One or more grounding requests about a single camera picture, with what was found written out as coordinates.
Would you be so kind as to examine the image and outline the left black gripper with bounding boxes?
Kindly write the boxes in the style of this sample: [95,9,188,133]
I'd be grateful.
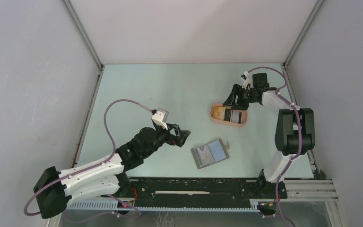
[143,122,190,158]

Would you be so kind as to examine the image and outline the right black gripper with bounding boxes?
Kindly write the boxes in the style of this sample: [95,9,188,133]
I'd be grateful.
[223,83,258,111]

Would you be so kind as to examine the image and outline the white card with stripe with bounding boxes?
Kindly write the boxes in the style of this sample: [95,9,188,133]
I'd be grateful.
[224,109,242,124]

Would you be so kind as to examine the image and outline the grey card holder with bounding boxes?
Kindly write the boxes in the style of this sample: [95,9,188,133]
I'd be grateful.
[191,139,230,169]

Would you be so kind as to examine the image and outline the white credit card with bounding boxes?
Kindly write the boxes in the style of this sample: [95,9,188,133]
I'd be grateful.
[194,145,215,166]

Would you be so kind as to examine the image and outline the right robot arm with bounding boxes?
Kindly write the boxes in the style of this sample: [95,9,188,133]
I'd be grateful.
[223,71,315,198]

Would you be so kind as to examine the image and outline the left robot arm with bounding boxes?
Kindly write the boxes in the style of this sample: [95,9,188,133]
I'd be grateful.
[33,124,190,219]

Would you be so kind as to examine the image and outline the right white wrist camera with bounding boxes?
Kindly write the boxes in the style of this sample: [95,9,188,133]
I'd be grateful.
[241,71,252,90]

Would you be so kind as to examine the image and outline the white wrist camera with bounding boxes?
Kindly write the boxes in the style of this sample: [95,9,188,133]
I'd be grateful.
[151,108,169,130]
[241,71,252,90]

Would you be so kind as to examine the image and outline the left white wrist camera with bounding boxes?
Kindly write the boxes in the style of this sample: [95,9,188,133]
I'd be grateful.
[151,108,169,130]

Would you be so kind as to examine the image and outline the right corner frame post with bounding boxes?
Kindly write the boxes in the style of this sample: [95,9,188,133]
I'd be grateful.
[282,0,326,67]

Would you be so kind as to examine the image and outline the corner frame post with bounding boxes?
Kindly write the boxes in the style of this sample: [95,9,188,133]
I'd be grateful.
[60,0,103,70]
[282,0,326,67]

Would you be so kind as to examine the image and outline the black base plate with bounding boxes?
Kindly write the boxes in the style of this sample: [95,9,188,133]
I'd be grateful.
[114,177,287,209]

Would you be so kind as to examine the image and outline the aluminium frame rail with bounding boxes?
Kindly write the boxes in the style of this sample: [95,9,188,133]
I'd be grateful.
[53,179,339,202]

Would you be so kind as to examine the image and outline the left corner frame post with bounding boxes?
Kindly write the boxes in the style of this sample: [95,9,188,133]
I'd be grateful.
[60,0,103,70]

